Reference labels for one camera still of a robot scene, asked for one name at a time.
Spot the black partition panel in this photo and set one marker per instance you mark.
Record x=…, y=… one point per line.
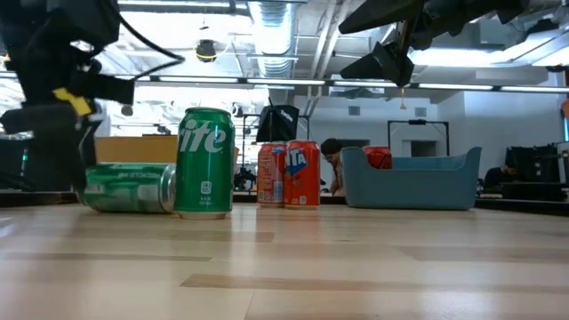
x=13, y=164

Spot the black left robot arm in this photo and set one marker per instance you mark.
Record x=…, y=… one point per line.
x=44, y=22

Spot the black ceiling lamp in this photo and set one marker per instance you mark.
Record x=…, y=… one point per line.
x=205, y=50

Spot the red Coca-Cola soda can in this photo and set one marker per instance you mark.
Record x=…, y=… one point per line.
x=378, y=157

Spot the black background robot arm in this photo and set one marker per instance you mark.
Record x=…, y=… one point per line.
x=244, y=178

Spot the black metal stand frame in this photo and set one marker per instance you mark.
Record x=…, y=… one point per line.
x=418, y=122

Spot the black softbox studio light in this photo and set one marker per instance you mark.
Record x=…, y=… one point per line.
x=278, y=124

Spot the long white light bar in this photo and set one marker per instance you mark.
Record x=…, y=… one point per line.
x=284, y=82

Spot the orange Fanta soda can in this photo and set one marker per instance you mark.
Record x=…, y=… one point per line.
x=302, y=186
x=269, y=178

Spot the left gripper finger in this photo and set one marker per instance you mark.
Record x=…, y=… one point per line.
x=90, y=138
x=58, y=155

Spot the yellow plastic bin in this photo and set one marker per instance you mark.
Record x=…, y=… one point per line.
x=133, y=149

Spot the silver ventilation duct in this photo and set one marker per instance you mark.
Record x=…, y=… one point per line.
x=271, y=35

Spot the blue plastic bin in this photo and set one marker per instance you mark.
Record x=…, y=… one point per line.
x=409, y=186

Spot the green Sprite soda can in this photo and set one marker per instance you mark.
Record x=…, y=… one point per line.
x=129, y=186
x=204, y=178

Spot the person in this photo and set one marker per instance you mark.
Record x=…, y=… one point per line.
x=500, y=175
x=333, y=160

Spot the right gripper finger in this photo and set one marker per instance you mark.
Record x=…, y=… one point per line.
x=382, y=64
x=382, y=13

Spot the black equipment rack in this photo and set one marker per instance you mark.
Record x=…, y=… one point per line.
x=531, y=169

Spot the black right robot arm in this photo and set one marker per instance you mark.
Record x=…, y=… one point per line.
x=533, y=6

